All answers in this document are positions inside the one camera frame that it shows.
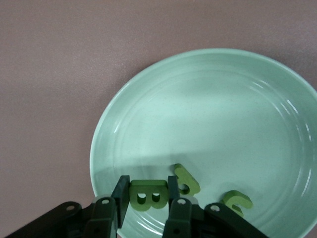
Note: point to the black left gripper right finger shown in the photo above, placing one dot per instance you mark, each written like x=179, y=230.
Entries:
x=180, y=218

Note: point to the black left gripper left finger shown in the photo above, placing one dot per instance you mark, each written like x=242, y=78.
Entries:
x=104, y=218

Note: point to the green foam letter P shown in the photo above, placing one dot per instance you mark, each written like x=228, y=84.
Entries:
x=183, y=174

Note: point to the green foam letter B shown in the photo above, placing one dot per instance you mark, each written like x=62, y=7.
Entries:
x=148, y=184

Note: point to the green foam letter U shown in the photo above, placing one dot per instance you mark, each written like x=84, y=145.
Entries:
x=244, y=200

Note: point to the mint green plate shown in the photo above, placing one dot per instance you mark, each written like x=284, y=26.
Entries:
x=210, y=119

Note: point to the brown table cover mat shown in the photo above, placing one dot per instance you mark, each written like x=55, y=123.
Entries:
x=49, y=74

